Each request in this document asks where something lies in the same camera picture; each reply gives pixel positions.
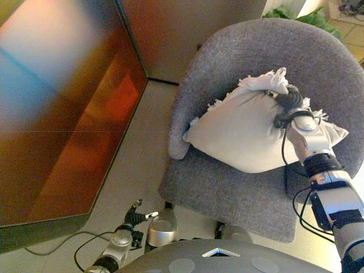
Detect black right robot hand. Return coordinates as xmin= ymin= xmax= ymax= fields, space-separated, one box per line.
xmin=264 ymin=84 xmax=304 ymax=115

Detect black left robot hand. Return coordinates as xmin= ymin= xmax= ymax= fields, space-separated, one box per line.
xmin=123 ymin=198 xmax=159 ymax=229

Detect white fringed cushion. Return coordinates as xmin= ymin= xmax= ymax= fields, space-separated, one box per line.
xmin=183 ymin=67 xmax=350 ymax=175

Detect silver left robot leg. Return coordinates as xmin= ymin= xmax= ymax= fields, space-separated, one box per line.
xmin=146 ymin=208 xmax=178 ymax=249

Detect silver robot leg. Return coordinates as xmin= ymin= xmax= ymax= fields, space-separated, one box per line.
xmin=214 ymin=221 xmax=254 ymax=245
xmin=146 ymin=208 xmax=178 ymax=249

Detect green houseplant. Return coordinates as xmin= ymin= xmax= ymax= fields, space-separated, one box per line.
xmin=261 ymin=5 xmax=344 ymax=41

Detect grey fabric armchair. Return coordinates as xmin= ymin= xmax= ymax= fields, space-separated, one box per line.
xmin=158 ymin=17 xmax=364 ymax=244

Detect grey robot torso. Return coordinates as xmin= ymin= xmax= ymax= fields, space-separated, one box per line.
xmin=113 ymin=238 xmax=344 ymax=273

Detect silver right robot leg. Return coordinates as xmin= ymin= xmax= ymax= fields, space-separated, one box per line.
xmin=214 ymin=221 xmax=254 ymax=245

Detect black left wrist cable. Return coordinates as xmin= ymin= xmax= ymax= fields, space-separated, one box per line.
xmin=24 ymin=229 xmax=116 ymax=273

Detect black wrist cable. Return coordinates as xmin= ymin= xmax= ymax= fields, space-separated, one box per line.
xmin=24 ymin=229 xmax=116 ymax=273
xmin=280 ymin=113 xmax=338 ymax=244

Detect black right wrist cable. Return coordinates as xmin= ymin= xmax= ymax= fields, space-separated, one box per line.
xmin=280 ymin=113 xmax=338 ymax=244

